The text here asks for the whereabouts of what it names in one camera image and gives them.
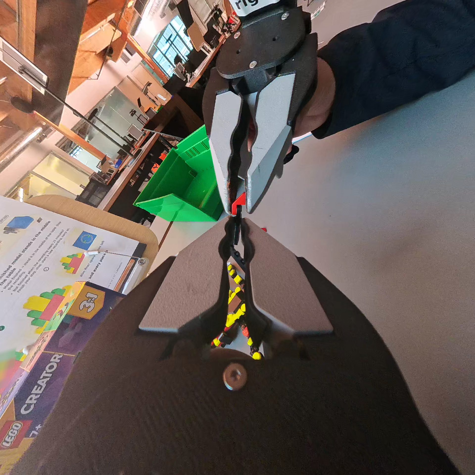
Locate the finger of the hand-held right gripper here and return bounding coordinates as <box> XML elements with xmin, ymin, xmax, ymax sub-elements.
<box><xmin>245</xmin><ymin>73</ymin><xmax>297</xmax><ymax>215</ymax></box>
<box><xmin>209</xmin><ymin>92</ymin><xmax>245</xmax><ymax>214</ymax></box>

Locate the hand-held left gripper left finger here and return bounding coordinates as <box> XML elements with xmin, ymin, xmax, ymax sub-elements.
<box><xmin>138</xmin><ymin>217</ymin><xmax>234</xmax><ymax>349</ymax></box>

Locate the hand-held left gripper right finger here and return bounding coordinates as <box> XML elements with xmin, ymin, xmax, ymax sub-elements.
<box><xmin>240</xmin><ymin>217</ymin><xmax>334</xmax><ymax>357</ymax></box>

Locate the black yellow lego scorpion model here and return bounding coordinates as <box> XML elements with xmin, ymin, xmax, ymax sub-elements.
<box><xmin>212</xmin><ymin>261</ymin><xmax>265</xmax><ymax>360</ymax></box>

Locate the black red lego claw arm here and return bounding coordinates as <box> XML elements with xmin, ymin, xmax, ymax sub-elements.
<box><xmin>224</xmin><ymin>214</ymin><xmax>247</xmax><ymax>268</ymax></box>

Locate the person's right forearm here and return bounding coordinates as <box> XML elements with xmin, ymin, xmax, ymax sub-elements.
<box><xmin>312</xmin><ymin>0</ymin><xmax>475</xmax><ymax>140</ymax></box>

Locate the lego set box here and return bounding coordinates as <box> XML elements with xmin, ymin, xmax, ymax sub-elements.
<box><xmin>0</xmin><ymin>281</ymin><xmax>127</xmax><ymax>475</ymax></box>

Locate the person's right hand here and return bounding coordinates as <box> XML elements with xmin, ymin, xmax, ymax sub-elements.
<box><xmin>291</xmin><ymin>57</ymin><xmax>337</xmax><ymax>140</ymax></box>

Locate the green plastic bin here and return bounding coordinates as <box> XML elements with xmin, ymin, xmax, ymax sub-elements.
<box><xmin>133</xmin><ymin>124</ymin><xmax>225</xmax><ymax>222</ymax></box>

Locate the wooden instruction board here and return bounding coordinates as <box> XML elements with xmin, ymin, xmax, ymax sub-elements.
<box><xmin>0</xmin><ymin>195</ymin><xmax>159</xmax><ymax>357</ymax></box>

